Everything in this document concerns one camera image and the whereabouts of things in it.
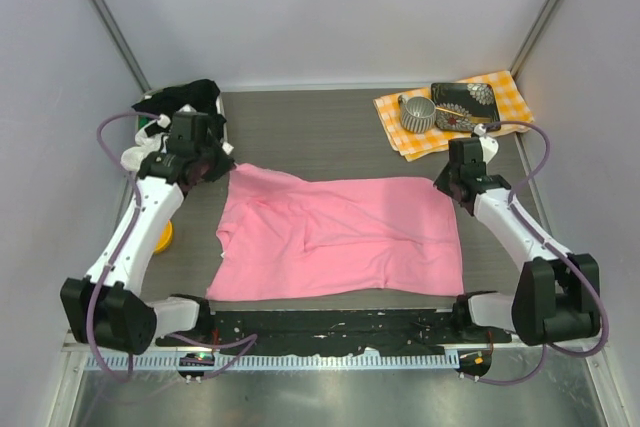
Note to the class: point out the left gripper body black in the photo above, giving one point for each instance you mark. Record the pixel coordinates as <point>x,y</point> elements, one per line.
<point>215,161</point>

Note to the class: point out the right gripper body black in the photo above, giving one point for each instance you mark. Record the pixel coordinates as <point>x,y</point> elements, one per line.
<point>444,182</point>

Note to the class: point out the pink t shirt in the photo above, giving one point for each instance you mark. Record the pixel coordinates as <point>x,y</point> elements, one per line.
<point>283,237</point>

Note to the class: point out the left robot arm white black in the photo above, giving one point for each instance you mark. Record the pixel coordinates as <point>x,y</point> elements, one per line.
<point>104,307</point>

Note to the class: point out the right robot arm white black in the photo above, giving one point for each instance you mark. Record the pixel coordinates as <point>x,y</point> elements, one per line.
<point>557,291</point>

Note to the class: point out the white printed t shirt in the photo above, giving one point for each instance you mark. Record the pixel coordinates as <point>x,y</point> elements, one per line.
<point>150,139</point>

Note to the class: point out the black t shirt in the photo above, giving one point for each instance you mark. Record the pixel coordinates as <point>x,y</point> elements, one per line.
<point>202,96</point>

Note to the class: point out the gold spoon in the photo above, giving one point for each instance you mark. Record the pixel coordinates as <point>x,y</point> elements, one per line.
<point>472,118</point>

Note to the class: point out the grey laundry basket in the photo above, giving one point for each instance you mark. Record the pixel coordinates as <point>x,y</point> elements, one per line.
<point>203,96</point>

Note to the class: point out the black floral rectangular plate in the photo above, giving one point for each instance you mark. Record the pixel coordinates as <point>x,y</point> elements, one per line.
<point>477,99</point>

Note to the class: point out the grey striped cup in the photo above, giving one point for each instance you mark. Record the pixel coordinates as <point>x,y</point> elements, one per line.
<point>417,114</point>

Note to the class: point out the orange checkered cloth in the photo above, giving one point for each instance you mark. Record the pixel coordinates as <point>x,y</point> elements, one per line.
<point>412,146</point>

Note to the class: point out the orange plastic bowl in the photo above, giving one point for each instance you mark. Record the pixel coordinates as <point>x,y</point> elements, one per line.
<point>165,238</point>

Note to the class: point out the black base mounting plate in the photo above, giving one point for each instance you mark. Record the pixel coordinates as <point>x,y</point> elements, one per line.
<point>391,332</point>

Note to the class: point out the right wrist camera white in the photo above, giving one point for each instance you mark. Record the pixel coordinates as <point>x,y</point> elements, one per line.
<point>489,145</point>

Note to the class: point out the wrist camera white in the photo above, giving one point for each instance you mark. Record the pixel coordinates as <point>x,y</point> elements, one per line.
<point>489,145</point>
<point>164,121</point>

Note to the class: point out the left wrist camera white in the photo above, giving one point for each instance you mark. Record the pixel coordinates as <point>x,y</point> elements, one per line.
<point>164,121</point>

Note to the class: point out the white slotted cable duct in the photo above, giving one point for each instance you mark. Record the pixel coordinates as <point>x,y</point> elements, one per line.
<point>369,360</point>

